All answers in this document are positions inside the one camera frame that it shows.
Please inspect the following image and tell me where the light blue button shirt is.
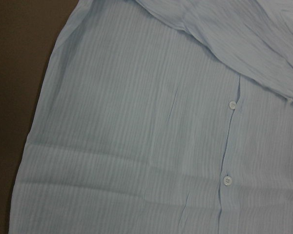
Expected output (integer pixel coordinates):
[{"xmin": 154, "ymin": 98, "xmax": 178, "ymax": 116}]
[{"xmin": 9, "ymin": 0, "xmax": 293, "ymax": 234}]

